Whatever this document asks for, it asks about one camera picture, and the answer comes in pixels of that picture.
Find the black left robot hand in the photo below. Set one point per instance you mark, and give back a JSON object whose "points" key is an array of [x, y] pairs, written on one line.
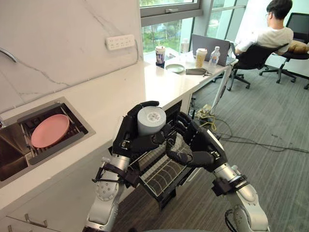
{"points": [[142, 142]]}

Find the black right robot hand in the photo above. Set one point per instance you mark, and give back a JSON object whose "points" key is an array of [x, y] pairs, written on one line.
{"points": [[205, 147]]}

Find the grey cylindrical cup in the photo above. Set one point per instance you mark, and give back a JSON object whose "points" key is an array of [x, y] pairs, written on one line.
{"points": [[151, 119]]}

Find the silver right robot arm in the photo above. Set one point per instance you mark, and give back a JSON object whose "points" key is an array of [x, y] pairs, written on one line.
{"points": [[241, 195]]}

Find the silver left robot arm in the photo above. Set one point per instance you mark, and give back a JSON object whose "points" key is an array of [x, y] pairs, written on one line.
{"points": [[109, 191]]}

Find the open dishwasher drawer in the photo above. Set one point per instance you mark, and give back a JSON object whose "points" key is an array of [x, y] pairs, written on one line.
{"points": [[161, 178]]}

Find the bubble tea cup with straw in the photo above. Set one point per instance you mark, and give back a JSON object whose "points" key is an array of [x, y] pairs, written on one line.
{"points": [[160, 56]]}

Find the paper coffee cup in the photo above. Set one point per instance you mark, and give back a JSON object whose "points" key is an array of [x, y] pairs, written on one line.
{"points": [[201, 57]]}

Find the black sink drying rack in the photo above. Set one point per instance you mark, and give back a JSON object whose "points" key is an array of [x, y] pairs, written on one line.
{"points": [[48, 137]]}

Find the steel kitchen sink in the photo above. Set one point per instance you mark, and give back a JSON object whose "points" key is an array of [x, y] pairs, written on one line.
{"points": [[29, 142]]}

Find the floor power strip with plugs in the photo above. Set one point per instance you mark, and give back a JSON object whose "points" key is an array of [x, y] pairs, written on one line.
{"points": [[202, 113]]}

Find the white desk leg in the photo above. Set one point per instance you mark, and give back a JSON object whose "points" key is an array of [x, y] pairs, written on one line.
{"points": [[220, 90]]}

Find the grey fabric pouch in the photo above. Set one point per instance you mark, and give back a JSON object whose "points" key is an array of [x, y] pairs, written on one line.
{"points": [[198, 71]]}

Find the pale green plate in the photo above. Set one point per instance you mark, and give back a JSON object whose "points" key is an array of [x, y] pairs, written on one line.
{"points": [[175, 67]]}

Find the clear plastic water bottle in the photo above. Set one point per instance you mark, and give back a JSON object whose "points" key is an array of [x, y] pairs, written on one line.
{"points": [[214, 56]]}

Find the pink round plate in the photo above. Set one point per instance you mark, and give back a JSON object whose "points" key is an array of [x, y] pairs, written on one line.
{"points": [[50, 131]]}

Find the grey laptop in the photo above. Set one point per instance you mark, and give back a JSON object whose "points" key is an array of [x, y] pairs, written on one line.
{"points": [[210, 49]]}

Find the black mesh office chair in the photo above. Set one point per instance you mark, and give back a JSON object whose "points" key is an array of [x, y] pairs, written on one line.
{"points": [[292, 48]]}

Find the person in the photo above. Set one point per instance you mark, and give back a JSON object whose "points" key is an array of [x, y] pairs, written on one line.
{"points": [[270, 31]]}

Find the brown cushion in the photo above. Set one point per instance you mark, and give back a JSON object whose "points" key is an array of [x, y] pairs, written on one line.
{"points": [[299, 47]]}

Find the chrome faucet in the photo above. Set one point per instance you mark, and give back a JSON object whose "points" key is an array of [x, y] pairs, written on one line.
{"points": [[8, 55]]}

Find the white wall power strip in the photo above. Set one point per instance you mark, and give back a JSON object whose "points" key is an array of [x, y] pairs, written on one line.
{"points": [[120, 42]]}

